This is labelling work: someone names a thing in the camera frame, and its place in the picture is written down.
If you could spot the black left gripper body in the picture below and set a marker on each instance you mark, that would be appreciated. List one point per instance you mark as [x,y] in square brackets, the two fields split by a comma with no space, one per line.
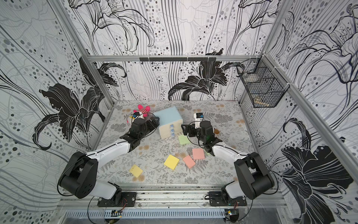
[148,128]

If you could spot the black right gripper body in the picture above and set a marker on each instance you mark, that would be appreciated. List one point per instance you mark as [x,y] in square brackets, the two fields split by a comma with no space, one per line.
[190,130]

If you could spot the pink sticky note pad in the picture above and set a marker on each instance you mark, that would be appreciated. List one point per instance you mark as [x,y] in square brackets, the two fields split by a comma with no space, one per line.
[198,154]
[189,161]

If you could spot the green sticky note pad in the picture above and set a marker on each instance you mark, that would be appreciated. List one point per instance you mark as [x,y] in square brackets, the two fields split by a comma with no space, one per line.
[183,140]

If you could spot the light blue drawer cabinet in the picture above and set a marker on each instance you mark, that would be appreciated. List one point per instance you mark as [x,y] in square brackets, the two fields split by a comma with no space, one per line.
[170,122]

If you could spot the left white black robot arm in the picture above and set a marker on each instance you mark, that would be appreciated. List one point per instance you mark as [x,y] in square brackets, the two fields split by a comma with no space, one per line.
[80,174]

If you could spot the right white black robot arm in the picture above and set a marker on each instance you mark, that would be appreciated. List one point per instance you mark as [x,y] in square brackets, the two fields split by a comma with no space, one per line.
[254,178]

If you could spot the small yellow sticky note pad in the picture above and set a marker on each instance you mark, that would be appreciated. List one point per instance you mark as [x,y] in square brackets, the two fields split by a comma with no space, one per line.
[135,171]

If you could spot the large yellow sticky note pad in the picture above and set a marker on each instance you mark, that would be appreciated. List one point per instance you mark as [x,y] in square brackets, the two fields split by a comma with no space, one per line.
[171,162]

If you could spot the pink white plush toy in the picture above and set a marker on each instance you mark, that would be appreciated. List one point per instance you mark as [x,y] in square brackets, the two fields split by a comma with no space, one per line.
[144,110]

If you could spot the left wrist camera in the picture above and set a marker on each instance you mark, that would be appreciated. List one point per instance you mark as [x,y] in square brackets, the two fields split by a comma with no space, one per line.
[136,115]

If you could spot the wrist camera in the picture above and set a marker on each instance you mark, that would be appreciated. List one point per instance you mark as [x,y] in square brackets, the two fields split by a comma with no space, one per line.
[198,118]
[136,115]

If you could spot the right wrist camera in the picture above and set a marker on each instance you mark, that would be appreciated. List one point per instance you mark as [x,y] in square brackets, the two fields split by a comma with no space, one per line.
[198,118]

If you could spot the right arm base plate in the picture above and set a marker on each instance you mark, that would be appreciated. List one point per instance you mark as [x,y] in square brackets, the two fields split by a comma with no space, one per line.
[218,198]

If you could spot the black bar on rail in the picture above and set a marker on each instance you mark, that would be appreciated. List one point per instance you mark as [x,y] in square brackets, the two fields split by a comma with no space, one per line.
[177,59]

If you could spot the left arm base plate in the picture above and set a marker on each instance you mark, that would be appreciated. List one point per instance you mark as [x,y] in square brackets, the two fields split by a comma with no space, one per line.
[120,199]

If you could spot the black wire basket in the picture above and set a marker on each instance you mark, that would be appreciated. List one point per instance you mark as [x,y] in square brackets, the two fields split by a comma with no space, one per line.
[262,87]

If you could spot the white slotted cable duct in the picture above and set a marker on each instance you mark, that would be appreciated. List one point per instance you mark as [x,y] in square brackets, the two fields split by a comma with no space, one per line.
[147,213]

